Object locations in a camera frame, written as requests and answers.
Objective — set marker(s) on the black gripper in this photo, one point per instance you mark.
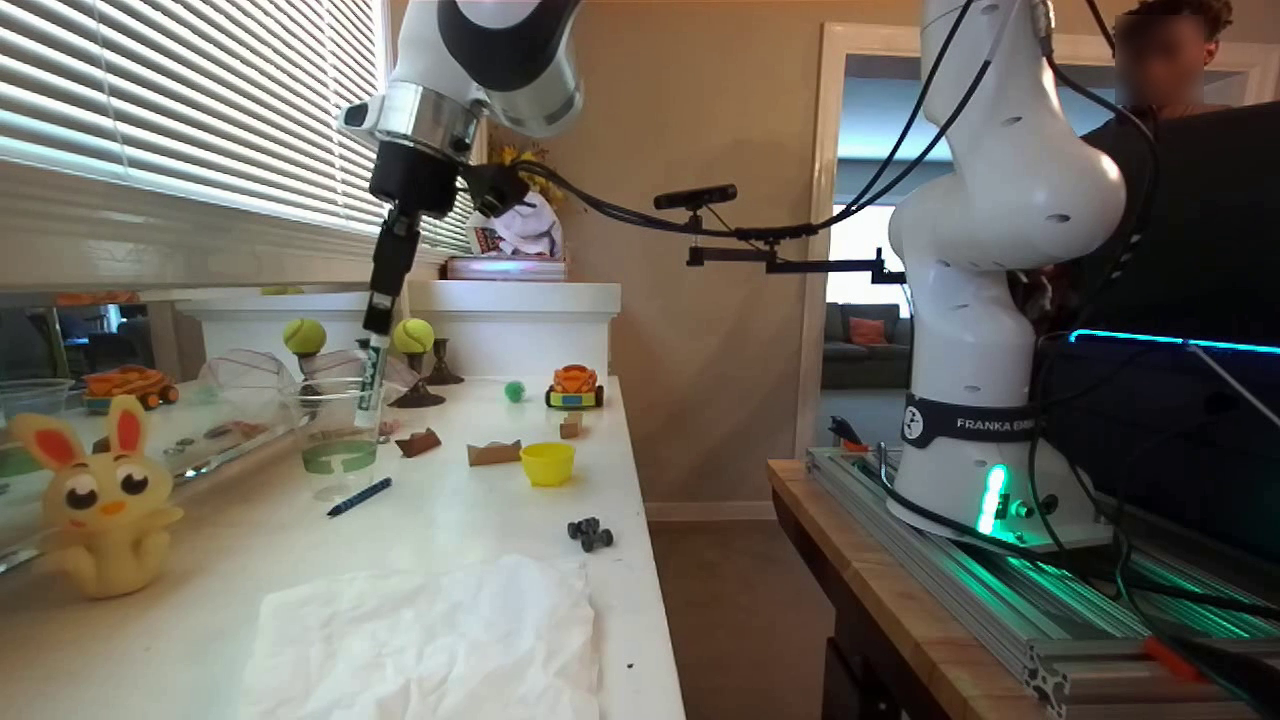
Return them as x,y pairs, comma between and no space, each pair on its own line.
418,181

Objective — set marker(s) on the green white marker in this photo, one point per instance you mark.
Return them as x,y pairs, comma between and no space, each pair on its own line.
371,383

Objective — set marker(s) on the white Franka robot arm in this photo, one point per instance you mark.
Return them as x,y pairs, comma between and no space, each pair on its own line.
1014,184

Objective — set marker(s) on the clear plastic cup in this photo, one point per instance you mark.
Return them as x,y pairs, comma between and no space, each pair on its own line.
334,434

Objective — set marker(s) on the small yellow cup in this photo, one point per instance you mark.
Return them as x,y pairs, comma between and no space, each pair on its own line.
548,463

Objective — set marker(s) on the narrow white window blind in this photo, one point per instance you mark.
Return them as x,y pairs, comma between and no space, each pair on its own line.
445,224

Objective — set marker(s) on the green tennis ball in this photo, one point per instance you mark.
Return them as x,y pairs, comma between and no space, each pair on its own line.
306,338
418,338

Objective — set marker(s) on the dark brown figurine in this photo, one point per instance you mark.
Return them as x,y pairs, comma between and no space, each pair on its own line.
442,362

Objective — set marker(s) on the round pink tray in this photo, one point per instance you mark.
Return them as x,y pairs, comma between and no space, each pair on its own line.
505,264

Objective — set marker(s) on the dark brown ball stand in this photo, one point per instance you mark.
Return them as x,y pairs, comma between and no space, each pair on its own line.
418,394

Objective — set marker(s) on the yellow flowers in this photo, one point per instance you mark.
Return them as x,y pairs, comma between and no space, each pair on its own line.
524,165

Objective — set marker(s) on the brown wooden block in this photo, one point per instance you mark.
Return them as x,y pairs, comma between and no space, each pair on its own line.
495,455
418,440

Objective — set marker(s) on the clear glass bowl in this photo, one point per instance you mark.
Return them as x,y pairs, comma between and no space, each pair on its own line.
244,385

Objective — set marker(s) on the orange green toy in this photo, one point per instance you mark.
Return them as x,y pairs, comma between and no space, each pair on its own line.
573,388

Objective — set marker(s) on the black pen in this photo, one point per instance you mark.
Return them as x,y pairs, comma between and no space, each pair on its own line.
360,497

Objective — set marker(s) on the small tan block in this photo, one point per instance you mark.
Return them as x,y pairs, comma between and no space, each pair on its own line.
573,426

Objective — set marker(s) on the wide white window blind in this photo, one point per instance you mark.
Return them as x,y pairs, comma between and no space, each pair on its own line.
187,92

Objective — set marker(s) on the orange toy truck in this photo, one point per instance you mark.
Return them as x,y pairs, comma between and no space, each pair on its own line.
134,385

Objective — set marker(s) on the small dark toy car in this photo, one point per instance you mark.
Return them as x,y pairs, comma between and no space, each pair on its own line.
588,532

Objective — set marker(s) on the white crumpled cloth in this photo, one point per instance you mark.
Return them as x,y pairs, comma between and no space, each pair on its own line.
425,640

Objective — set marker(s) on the yellow bunny plush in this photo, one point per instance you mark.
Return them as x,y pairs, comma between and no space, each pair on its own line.
107,513

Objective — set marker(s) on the orange cushion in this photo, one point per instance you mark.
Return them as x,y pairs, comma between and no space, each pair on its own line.
871,335

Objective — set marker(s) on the wooden workbench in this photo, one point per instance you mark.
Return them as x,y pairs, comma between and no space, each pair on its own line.
882,600

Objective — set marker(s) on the black monitor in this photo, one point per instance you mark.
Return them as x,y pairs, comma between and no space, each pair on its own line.
1172,346

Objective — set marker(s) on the person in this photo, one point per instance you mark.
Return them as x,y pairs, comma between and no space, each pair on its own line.
1164,52

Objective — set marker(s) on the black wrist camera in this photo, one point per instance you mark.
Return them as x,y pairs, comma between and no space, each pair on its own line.
495,191

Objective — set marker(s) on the black exterior camera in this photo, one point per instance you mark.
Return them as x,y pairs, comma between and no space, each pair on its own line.
692,198

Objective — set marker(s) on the black camera mounting rod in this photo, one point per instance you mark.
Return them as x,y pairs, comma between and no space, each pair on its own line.
802,263

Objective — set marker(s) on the aluminium rail base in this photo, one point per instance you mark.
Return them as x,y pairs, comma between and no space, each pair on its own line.
1054,607

